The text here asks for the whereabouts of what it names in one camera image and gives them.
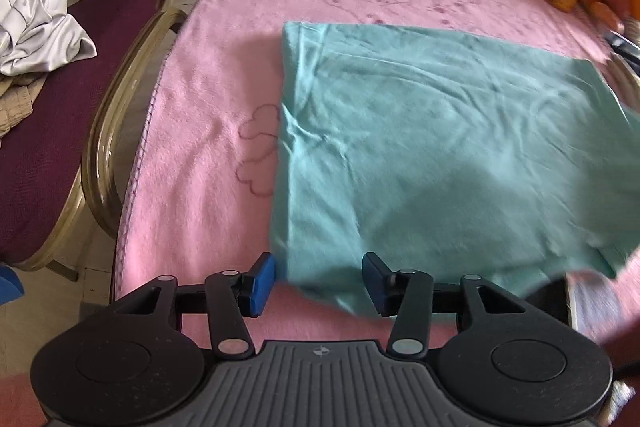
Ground beige knitted cloth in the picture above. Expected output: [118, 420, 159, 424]
[0, 74, 48, 140]

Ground maroon chair with gold frame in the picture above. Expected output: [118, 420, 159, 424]
[0, 0, 188, 283]

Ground dark flat device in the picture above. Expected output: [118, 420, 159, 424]
[602, 29, 640, 58]

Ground pink flower-patterned blanket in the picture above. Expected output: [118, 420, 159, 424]
[112, 0, 640, 348]

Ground teal t-shirt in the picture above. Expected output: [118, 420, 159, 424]
[270, 21, 640, 315]

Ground white satin cloth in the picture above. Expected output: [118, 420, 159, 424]
[0, 0, 98, 76]

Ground blue object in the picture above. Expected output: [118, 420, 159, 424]
[0, 264, 25, 305]

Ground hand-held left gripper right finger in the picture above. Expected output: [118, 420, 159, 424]
[361, 252, 538, 358]

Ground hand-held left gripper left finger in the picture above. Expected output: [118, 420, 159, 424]
[107, 252, 277, 360]

